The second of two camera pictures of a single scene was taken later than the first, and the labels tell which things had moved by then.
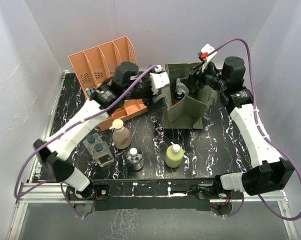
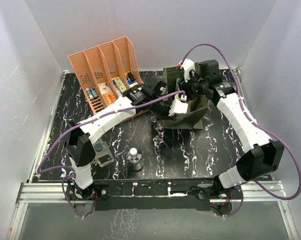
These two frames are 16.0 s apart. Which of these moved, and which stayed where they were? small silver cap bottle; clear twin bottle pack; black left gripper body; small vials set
Moved: black left gripper body
Stayed: small silver cap bottle; clear twin bottle pack; small vials set
